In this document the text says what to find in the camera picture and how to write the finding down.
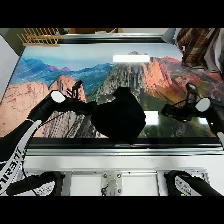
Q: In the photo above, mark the silver frame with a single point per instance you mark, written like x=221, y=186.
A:
x=133, y=160

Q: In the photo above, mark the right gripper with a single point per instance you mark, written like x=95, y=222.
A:
x=176, y=112

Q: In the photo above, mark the black garment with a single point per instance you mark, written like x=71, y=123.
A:
x=120, y=116

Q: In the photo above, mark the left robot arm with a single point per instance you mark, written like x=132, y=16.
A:
x=20, y=136

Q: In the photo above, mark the pale wooden rack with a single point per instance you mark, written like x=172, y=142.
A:
x=40, y=36

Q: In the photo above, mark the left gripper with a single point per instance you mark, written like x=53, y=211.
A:
x=82, y=107

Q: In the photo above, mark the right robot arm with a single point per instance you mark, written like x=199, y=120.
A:
x=213, y=113

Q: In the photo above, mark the brown checked shirt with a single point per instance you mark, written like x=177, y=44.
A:
x=195, y=45

